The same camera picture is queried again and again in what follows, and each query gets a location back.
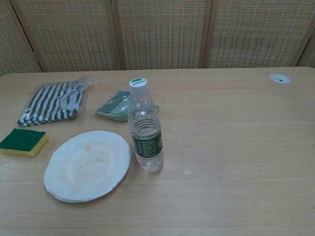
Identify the white paper plate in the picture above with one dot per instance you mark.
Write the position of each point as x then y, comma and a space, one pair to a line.
86, 164

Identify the green and yellow sponge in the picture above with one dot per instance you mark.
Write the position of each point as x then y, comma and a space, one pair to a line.
21, 140

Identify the clear plastic water bottle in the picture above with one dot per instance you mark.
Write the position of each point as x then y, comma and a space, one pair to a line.
146, 132

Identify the green packet in plastic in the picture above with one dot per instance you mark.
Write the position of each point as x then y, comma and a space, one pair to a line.
115, 108

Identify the woven rattan folding screen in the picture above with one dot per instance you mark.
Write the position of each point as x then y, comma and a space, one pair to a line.
157, 32

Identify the green white striped bagged cloth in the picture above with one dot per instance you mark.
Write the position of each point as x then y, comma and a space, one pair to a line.
54, 100

